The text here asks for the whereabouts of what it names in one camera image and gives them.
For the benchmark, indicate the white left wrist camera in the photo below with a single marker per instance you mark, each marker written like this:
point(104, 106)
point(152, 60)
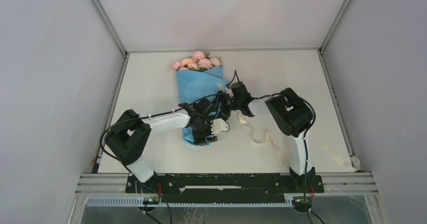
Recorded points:
point(219, 125)

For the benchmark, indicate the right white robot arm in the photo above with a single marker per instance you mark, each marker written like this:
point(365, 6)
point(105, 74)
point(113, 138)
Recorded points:
point(293, 115)

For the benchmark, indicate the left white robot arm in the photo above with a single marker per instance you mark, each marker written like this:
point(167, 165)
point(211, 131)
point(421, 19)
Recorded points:
point(127, 138)

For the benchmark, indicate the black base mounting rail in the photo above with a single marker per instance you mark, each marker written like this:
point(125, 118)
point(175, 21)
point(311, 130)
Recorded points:
point(269, 188)

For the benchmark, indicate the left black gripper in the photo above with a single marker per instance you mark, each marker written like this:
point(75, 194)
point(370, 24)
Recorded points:
point(199, 139)

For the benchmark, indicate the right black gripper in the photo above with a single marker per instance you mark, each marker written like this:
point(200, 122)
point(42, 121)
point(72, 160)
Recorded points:
point(222, 96)

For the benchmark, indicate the pink flower bunch stem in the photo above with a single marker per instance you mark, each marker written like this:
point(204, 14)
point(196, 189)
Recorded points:
point(216, 62)

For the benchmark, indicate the blue wrapping paper sheet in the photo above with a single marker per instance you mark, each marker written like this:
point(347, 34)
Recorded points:
point(196, 91)

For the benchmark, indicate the left circuit board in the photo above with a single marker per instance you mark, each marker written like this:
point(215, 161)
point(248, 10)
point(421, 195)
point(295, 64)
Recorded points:
point(151, 201)

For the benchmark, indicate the white printed ribbon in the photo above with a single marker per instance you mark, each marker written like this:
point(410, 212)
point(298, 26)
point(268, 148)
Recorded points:
point(346, 166)

